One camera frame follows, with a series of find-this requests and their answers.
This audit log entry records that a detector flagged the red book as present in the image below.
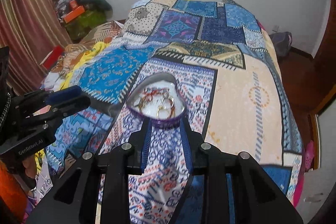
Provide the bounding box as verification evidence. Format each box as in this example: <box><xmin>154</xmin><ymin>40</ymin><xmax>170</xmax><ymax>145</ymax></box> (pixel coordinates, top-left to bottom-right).
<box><xmin>40</xmin><ymin>46</ymin><xmax>64</xmax><ymax>71</ymax></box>

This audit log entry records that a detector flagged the orange box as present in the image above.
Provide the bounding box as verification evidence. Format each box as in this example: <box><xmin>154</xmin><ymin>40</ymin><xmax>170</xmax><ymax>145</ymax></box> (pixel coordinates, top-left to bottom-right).
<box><xmin>63</xmin><ymin>6</ymin><xmax>85</xmax><ymax>23</ymax></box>

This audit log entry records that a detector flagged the brown patterned cloth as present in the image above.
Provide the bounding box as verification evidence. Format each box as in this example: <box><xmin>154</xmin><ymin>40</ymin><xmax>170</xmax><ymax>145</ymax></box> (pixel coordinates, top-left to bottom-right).
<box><xmin>50</xmin><ymin>20</ymin><xmax>123</xmax><ymax>78</ymax></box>

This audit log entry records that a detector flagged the purple heart-shaped tin box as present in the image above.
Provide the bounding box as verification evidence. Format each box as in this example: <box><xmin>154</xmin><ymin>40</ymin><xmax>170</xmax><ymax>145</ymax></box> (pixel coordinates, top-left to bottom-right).
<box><xmin>126</xmin><ymin>73</ymin><xmax>187</xmax><ymax>128</ymax></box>

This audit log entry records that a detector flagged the dark green round cushion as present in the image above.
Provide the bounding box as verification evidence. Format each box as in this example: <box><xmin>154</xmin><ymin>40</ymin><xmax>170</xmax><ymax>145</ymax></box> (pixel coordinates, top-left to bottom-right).
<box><xmin>79</xmin><ymin>0</ymin><xmax>113</xmax><ymax>18</ymax></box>

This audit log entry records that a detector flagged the striped red curtain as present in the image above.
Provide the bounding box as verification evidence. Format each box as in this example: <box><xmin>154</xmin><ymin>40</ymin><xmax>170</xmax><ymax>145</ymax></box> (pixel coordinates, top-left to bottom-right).
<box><xmin>1</xmin><ymin>0</ymin><xmax>72</xmax><ymax>94</ymax></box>

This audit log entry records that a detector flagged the gold ring in box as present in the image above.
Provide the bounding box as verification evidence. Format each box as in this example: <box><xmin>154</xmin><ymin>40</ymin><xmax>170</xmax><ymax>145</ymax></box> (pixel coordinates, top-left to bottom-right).
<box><xmin>160</xmin><ymin>96</ymin><xmax>174</xmax><ymax>110</ymax></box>

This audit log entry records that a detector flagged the patchwork patterned blue bedspread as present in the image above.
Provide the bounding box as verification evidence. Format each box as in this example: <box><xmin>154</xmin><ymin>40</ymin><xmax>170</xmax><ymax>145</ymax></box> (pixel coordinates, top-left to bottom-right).
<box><xmin>43</xmin><ymin>0</ymin><xmax>304</xmax><ymax>224</ymax></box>

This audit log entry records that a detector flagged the yellow blanket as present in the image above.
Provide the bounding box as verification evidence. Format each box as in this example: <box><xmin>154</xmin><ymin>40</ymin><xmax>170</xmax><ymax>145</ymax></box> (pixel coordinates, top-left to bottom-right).
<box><xmin>53</xmin><ymin>40</ymin><xmax>110</xmax><ymax>90</ymax></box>

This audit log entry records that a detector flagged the red gold cord bracelet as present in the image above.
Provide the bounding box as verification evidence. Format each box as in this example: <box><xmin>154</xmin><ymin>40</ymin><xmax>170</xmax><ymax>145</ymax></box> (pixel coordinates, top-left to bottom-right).
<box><xmin>133</xmin><ymin>87</ymin><xmax>176</xmax><ymax>118</ymax></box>

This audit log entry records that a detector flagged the dark bag on floor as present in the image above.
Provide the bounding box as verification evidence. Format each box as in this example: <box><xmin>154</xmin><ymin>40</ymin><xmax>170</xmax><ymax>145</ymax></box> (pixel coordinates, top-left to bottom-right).
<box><xmin>270</xmin><ymin>32</ymin><xmax>292</xmax><ymax>57</ymax></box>

